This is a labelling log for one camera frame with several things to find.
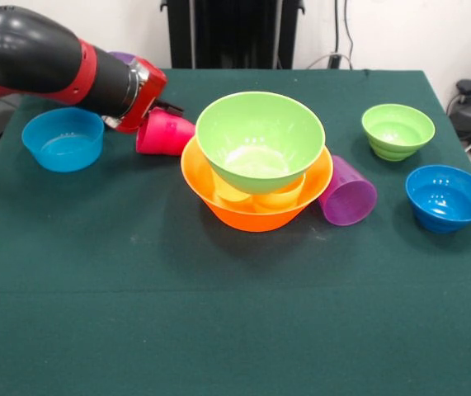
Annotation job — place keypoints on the translucent yellow-green cup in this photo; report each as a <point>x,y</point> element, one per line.
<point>229,191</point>

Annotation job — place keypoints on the dark blue bowl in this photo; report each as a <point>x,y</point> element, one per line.
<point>447,202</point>

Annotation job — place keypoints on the large orange bowl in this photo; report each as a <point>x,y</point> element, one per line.
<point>194,181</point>

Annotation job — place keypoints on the dark green table cloth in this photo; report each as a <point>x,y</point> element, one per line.
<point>136,338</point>

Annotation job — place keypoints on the light blue bowl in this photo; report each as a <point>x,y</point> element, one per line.
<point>64,144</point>

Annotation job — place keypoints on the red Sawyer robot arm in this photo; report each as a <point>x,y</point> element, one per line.
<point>33,57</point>

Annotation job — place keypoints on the yellow cup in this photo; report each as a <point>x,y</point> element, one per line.
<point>278,200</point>

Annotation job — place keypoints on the large purple bowl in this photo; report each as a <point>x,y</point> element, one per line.
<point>123,57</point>

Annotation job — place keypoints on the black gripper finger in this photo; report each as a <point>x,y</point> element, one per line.
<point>171,108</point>

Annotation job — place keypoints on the purple cup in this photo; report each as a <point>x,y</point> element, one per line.
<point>346,202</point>

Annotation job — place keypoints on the red cup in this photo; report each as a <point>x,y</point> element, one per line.
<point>163,134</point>

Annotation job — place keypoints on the large green bowl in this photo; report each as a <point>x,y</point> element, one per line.
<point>260,136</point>

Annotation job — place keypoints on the small green bowl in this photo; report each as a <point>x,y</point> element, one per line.
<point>398,132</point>

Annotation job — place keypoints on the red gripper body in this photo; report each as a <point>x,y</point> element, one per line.
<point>146,99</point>

